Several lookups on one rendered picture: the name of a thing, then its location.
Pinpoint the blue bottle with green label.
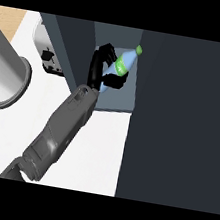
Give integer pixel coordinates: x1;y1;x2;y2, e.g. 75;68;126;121
98;39;144;99

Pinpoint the pale appliance with dark marks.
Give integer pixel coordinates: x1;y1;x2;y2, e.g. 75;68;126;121
26;21;75;79

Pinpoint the grey metal cylinder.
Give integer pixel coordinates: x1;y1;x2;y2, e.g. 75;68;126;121
0;24;40;115

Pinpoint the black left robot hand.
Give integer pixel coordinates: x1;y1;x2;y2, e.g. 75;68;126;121
85;39;134;96

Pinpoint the dark grey cabinet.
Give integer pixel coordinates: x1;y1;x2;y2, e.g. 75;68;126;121
25;11;149;118

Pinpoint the dark grey cabinet door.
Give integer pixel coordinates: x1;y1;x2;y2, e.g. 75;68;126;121
113;28;220;216

